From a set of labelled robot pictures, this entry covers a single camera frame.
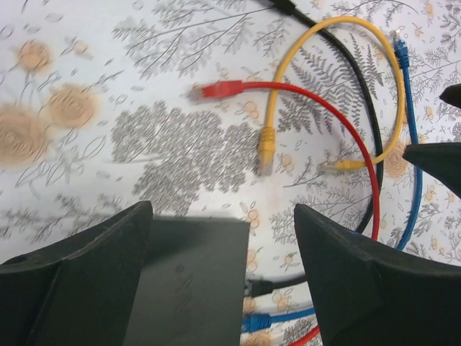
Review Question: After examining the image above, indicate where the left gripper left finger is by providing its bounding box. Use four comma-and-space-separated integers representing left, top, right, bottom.
1, 202, 153, 345

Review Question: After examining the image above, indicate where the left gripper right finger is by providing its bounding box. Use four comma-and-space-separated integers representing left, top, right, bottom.
294, 204, 460, 345

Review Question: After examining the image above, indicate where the floral table mat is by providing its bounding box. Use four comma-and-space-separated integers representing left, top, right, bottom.
1, 1, 460, 345

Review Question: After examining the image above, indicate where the yellow ethernet cable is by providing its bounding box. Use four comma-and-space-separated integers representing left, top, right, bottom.
256, 16, 407, 176

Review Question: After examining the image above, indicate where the blue ethernet cable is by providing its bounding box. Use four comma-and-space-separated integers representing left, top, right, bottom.
241, 30, 423, 333

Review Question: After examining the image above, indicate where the black ethernet cable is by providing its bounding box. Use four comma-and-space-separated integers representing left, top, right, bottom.
246, 0, 384, 298

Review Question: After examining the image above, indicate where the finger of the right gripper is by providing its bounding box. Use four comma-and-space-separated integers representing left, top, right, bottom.
403, 143, 461, 197
439, 84, 461, 107

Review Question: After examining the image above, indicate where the black network switch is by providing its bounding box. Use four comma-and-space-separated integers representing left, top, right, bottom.
124, 217, 249, 346

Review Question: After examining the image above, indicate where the red ethernet cable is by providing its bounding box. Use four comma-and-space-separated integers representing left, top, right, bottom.
188, 79, 382, 346

